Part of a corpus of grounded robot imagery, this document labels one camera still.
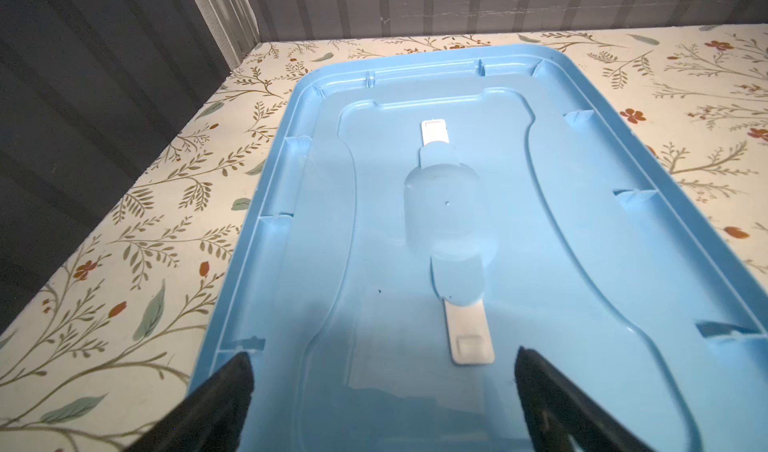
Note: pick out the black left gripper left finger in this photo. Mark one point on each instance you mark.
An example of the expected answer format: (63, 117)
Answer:
(211, 418)

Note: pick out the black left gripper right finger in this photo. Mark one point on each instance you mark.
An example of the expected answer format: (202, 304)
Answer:
(559, 416)

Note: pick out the blue plastic bin lid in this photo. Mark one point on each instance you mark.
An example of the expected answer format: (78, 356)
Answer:
(419, 219)

